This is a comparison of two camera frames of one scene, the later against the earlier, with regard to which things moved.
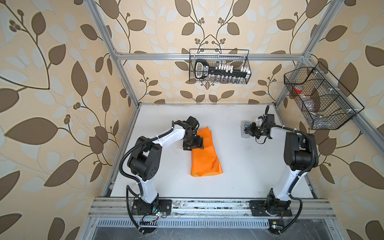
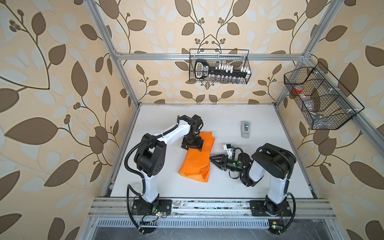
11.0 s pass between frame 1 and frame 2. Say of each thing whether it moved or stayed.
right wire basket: stayed
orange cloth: moved
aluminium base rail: stayed
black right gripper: moved
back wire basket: stayed
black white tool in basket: stayed
